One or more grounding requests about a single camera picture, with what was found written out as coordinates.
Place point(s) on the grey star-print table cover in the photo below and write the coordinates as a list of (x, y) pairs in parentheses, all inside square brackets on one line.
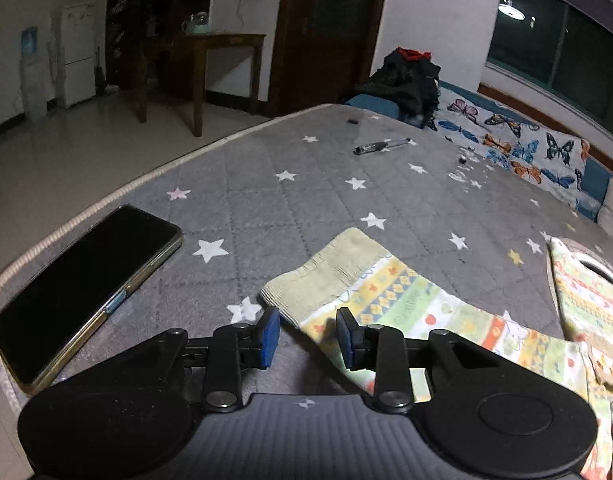
[(311, 200)]

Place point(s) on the dark wooden desk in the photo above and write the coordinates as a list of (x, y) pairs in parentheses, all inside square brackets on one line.
[(221, 39)]

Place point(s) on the round black induction cooktop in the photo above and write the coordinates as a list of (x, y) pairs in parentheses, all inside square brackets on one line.
[(606, 274)]

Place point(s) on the clear black pen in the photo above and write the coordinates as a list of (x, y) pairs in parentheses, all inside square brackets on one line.
[(381, 146)]

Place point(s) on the glass jug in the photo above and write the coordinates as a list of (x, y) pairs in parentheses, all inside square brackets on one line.
[(196, 25)]

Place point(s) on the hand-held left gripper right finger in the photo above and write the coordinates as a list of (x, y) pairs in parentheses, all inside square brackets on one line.
[(344, 341)]

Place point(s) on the white refrigerator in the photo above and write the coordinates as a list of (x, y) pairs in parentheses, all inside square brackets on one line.
[(79, 55)]

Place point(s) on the green-framed window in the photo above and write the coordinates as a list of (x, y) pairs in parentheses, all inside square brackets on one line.
[(561, 45)]

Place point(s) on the black jacket pile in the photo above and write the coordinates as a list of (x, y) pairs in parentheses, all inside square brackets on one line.
[(406, 85)]

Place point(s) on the dark wooden bookshelf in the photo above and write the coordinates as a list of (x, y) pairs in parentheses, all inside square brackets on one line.
[(136, 20)]

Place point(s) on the water dispenser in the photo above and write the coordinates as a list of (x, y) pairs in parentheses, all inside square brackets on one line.
[(34, 80)]

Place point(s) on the printed children's pajama top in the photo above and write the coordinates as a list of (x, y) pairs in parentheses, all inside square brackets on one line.
[(411, 305)]

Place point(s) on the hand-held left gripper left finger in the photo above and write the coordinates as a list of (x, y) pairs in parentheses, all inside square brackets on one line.
[(270, 336)]

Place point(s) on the dark wooden door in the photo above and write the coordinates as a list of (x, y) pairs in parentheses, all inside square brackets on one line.
[(336, 35)]

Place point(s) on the black smartphone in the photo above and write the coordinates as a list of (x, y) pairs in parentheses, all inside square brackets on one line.
[(76, 290)]

